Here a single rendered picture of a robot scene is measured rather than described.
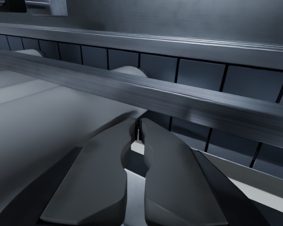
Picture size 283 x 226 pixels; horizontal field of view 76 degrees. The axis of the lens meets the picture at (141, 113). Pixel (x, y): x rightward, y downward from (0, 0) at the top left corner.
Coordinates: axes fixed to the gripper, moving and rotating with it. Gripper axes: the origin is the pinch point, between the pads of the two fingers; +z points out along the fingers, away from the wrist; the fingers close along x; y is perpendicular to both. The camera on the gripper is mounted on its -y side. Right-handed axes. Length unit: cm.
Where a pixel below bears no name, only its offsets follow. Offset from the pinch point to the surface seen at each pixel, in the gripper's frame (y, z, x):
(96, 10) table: -7.4, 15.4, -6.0
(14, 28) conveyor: -4.7, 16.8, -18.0
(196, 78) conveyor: -2.3, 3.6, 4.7
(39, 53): -2.1, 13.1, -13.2
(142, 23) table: -6.1, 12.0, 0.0
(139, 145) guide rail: 3.8, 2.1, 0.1
